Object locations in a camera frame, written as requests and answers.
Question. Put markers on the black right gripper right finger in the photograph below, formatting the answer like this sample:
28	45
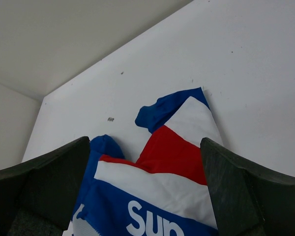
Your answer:
247	199

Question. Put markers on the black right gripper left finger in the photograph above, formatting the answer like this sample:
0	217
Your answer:
37	197

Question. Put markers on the blue white red jacket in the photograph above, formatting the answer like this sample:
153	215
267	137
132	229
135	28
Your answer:
164	192

